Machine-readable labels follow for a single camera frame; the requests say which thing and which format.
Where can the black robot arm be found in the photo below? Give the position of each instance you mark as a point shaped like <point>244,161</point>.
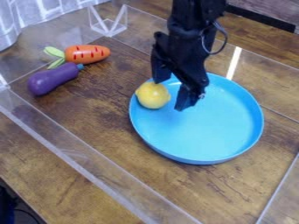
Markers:
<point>195,14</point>

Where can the clear acrylic enclosure wall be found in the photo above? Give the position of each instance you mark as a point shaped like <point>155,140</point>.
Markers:
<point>70,154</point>

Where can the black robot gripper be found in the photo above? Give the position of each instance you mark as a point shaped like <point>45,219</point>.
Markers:
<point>179,54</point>

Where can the blue round tray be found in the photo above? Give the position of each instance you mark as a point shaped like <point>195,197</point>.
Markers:
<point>208,133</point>

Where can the grey white curtain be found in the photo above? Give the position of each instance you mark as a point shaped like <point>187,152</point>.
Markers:
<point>20,13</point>

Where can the black bar in background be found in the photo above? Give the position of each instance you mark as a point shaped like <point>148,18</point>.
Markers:
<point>260,18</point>

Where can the yellow toy lemon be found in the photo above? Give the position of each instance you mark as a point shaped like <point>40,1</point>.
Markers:
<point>152,95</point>

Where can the purple toy eggplant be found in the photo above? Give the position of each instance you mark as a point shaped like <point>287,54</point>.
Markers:
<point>45,80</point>

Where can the orange toy carrot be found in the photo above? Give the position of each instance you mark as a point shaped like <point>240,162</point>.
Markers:
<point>78,54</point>

